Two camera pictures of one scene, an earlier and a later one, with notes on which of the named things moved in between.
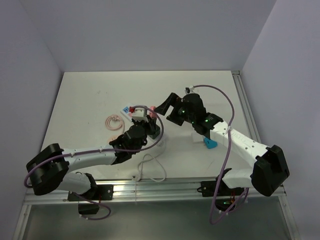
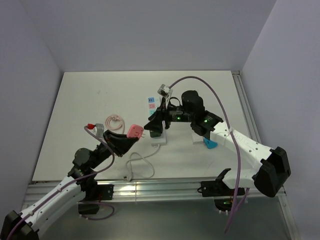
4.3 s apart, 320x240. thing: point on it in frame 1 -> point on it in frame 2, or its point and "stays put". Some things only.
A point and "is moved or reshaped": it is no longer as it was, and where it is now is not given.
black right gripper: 174,118 stays put
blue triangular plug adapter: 210,143 stays put
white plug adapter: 197,137 stays put
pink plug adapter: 151,115 is moved or reshaped
